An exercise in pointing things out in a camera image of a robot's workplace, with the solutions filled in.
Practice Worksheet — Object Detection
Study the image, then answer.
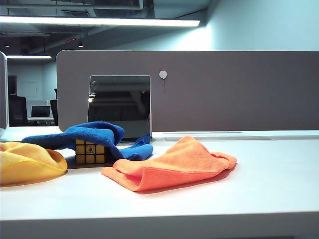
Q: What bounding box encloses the blue microfiber rag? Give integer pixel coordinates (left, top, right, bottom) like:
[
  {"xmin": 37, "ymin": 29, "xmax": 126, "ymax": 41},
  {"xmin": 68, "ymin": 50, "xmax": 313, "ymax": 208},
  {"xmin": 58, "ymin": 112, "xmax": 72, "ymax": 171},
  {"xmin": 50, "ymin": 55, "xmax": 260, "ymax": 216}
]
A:
[{"xmin": 21, "ymin": 121, "xmax": 154, "ymax": 161}]

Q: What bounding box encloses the orange microfiber rag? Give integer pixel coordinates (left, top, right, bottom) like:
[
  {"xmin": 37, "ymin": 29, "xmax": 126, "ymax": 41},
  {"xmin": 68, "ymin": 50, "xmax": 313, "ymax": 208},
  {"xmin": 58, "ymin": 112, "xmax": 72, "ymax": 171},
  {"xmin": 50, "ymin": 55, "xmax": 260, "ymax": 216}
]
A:
[{"xmin": 101, "ymin": 135, "xmax": 238, "ymax": 193}]

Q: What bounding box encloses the Rubik's cube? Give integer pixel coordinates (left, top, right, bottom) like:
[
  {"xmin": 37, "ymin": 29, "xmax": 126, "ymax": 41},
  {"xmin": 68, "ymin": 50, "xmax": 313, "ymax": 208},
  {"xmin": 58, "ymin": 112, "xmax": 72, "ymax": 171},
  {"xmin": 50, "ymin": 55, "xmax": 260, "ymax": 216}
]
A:
[{"xmin": 75, "ymin": 138, "xmax": 109, "ymax": 165}]

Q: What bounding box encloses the yellow microfiber rag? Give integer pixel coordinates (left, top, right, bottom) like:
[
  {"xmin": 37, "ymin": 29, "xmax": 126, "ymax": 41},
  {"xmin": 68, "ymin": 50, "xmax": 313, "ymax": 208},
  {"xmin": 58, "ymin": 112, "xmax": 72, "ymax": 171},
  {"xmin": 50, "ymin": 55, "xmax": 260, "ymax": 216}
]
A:
[{"xmin": 0, "ymin": 141, "xmax": 69, "ymax": 186}]

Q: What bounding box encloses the silver standing mirror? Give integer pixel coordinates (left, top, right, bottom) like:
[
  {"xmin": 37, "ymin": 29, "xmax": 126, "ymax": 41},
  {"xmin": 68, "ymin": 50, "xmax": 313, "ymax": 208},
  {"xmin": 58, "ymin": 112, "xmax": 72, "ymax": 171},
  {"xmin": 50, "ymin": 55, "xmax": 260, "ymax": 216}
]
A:
[{"xmin": 87, "ymin": 74, "xmax": 157, "ymax": 145}]

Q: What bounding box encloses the black office chair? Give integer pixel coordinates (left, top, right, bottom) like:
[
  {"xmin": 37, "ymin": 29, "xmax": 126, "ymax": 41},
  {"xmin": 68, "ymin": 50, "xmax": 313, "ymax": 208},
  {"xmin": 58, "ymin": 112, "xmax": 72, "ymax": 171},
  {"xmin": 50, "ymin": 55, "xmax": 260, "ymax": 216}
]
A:
[
  {"xmin": 8, "ymin": 96, "xmax": 29, "ymax": 127},
  {"xmin": 49, "ymin": 99, "xmax": 59, "ymax": 126}
]

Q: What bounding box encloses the long ceiling light strip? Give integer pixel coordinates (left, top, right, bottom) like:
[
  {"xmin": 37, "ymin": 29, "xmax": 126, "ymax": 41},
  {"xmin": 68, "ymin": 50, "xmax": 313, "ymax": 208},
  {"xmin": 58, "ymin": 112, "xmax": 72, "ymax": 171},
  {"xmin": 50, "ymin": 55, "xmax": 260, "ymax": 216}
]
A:
[{"xmin": 0, "ymin": 15, "xmax": 201, "ymax": 28}]

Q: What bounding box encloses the black background laptop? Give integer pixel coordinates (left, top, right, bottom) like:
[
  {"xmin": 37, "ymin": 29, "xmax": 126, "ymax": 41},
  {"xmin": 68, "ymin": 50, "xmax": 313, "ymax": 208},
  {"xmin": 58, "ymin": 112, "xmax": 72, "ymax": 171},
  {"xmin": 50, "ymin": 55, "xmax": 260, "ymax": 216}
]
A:
[{"xmin": 31, "ymin": 105, "xmax": 52, "ymax": 119}]

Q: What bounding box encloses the short ceiling light strip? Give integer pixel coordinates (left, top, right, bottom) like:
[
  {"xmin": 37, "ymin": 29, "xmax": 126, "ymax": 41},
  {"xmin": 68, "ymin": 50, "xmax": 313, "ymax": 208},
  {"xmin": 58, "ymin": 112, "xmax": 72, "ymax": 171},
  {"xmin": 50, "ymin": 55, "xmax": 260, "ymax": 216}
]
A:
[{"xmin": 6, "ymin": 54, "xmax": 52, "ymax": 60}]

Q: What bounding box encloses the grey desk cable tray lid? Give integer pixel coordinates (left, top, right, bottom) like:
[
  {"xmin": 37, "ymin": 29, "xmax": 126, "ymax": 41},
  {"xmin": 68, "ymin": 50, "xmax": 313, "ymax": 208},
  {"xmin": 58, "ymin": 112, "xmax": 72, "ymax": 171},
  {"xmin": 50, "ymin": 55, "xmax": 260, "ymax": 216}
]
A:
[{"xmin": 163, "ymin": 131, "xmax": 276, "ymax": 142}]

